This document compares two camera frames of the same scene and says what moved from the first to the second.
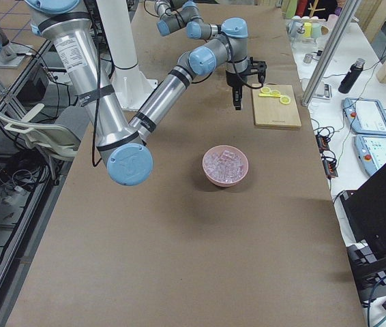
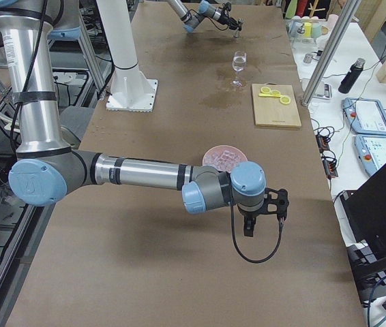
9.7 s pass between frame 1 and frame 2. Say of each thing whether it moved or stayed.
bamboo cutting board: stayed
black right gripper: moved
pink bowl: stayed
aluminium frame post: stayed
